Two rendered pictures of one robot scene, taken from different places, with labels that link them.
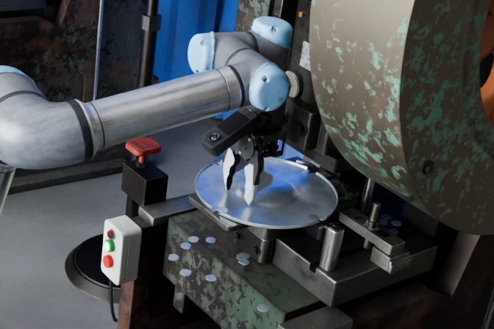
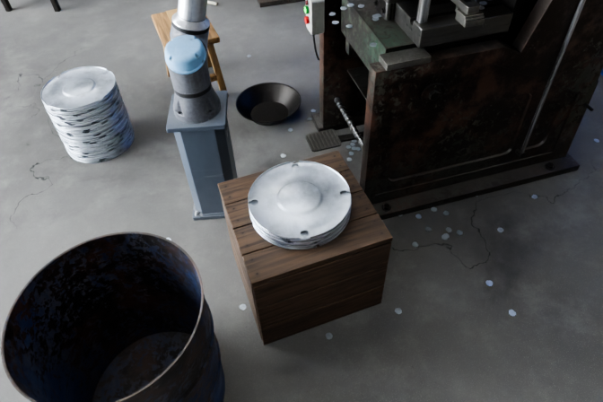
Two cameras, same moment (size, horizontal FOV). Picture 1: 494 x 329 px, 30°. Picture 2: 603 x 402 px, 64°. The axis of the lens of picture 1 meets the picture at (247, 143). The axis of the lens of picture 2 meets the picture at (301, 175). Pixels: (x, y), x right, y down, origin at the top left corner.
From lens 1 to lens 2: 0.56 m
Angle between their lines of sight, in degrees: 30
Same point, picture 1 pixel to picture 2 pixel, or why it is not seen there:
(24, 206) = not seen: hidden behind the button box
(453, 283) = (523, 42)
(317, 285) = (413, 32)
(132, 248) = (318, 12)
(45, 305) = (309, 58)
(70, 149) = not seen: outside the picture
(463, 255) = (534, 22)
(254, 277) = (378, 27)
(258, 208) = not seen: outside the picture
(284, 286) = (395, 33)
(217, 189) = not seen: outside the picture
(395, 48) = not seen: outside the picture
